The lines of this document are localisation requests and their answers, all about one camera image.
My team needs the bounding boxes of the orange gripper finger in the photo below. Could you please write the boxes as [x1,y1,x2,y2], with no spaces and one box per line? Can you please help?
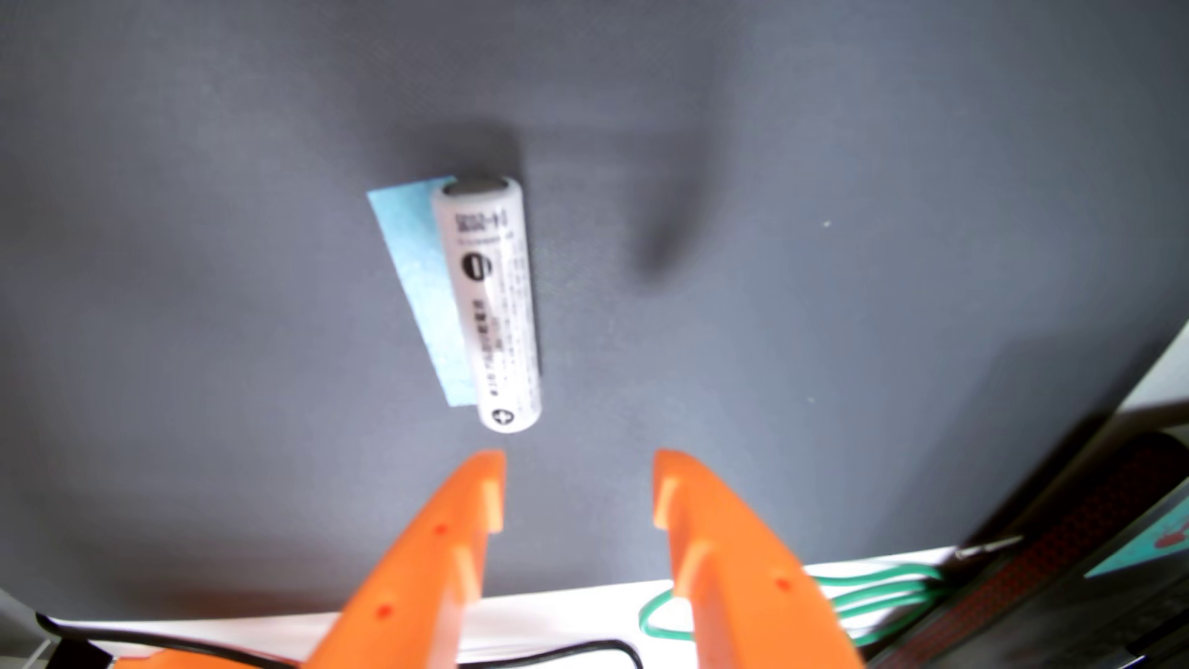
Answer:
[299,450,509,669]
[652,450,862,669]

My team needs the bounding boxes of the white cylindrical battery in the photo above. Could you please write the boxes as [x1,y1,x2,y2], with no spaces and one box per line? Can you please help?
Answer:
[431,177,544,435]

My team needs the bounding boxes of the light blue tape marker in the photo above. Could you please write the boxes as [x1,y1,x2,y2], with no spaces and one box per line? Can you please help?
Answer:
[367,177,479,408]

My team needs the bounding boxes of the black device with mesh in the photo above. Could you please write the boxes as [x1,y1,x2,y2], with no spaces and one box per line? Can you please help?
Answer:
[864,432,1189,669]

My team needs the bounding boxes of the dark grey mat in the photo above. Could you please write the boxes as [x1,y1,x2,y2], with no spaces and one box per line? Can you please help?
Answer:
[0,0,1189,619]

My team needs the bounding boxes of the teal label sticker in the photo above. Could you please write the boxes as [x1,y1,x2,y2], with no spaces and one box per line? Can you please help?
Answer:
[1087,506,1189,579]

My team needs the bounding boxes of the green cable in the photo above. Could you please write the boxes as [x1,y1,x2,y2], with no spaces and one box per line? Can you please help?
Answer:
[638,562,949,649]

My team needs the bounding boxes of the black cable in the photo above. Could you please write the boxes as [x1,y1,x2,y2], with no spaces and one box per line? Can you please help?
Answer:
[37,613,644,669]

